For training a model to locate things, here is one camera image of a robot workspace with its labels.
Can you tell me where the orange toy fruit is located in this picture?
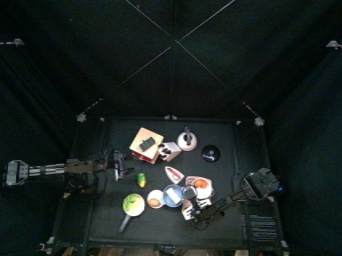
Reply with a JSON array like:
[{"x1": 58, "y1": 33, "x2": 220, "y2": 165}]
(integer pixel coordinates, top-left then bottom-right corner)
[{"x1": 193, "y1": 178, "x2": 209, "y2": 190}]

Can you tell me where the blue bowl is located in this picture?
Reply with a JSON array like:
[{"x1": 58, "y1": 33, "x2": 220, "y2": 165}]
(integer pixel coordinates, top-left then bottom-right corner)
[{"x1": 162, "y1": 184, "x2": 188, "y2": 209}]

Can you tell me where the green yellow toy corn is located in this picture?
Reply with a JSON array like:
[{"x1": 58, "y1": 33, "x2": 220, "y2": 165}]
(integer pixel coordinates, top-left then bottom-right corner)
[{"x1": 137, "y1": 172, "x2": 149, "y2": 189}]

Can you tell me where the white plate with egg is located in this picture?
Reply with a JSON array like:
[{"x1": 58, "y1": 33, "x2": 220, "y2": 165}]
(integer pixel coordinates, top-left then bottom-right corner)
[{"x1": 146, "y1": 189, "x2": 166, "y2": 210}]

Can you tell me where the dark green striped toy block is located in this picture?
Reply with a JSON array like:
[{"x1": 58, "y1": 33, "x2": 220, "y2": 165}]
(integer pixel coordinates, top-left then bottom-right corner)
[{"x1": 138, "y1": 136, "x2": 158, "y2": 152}]

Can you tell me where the green toy vegetable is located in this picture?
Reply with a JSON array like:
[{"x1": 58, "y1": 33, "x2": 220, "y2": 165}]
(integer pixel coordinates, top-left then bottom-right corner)
[{"x1": 125, "y1": 195, "x2": 145, "y2": 212}]

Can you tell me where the light wooden cutting board box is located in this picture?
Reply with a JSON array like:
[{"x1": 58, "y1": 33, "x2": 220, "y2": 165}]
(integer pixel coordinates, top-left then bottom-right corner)
[{"x1": 129, "y1": 127, "x2": 166, "y2": 165}]

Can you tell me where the white knife block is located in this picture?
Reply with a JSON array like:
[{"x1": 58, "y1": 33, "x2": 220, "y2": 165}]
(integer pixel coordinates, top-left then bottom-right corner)
[{"x1": 158, "y1": 141, "x2": 184, "y2": 163}]

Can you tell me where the black round disc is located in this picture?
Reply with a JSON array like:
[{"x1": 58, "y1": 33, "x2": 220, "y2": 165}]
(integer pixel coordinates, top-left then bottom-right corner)
[{"x1": 201, "y1": 144, "x2": 222, "y2": 164}]

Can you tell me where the black printed label sheet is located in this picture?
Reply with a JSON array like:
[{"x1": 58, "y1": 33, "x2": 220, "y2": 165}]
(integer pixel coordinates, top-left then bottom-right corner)
[{"x1": 242, "y1": 213, "x2": 281, "y2": 248}]

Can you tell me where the white frying pan grey handle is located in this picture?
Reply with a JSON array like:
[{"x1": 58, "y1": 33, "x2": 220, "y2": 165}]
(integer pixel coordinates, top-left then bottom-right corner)
[{"x1": 118, "y1": 193, "x2": 147, "y2": 234}]

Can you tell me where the white toy kettle grey handle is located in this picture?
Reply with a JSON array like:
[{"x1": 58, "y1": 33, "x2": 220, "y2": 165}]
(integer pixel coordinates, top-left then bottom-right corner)
[{"x1": 177, "y1": 126, "x2": 200, "y2": 153}]

